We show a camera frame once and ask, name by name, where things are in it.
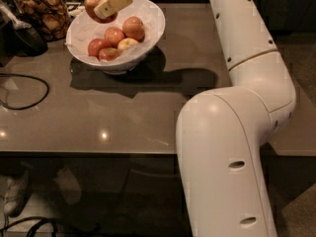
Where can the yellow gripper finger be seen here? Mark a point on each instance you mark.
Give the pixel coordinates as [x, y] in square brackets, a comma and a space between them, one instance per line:
[106, 8]

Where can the large top red apple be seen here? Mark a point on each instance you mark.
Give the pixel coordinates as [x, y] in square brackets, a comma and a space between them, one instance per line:
[89, 8]

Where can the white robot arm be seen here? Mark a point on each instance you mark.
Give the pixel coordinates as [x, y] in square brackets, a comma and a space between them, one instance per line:
[219, 132]

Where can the red apple back right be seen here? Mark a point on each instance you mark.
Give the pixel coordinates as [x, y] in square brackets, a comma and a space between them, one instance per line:
[133, 28]

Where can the red apple hidden middle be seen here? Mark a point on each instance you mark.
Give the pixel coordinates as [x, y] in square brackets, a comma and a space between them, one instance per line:
[114, 35]

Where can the yellowish apple middle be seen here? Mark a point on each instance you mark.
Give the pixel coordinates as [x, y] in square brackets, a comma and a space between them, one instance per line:
[126, 43]

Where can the white bowl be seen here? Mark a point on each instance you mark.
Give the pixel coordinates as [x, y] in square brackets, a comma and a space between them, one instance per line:
[82, 33]

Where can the white paper bowl liner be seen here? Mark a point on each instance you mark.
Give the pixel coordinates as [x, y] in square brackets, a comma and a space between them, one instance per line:
[79, 33]

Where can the red apple left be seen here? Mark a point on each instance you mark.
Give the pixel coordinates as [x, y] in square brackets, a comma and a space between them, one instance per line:
[95, 45]

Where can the red apple front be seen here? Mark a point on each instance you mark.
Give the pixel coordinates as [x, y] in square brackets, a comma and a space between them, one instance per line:
[109, 53]

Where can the glass jar of chips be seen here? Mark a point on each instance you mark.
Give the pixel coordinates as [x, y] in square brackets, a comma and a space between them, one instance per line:
[50, 17]

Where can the black round appliance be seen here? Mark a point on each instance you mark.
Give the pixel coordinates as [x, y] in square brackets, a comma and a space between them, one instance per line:
[31, 42]

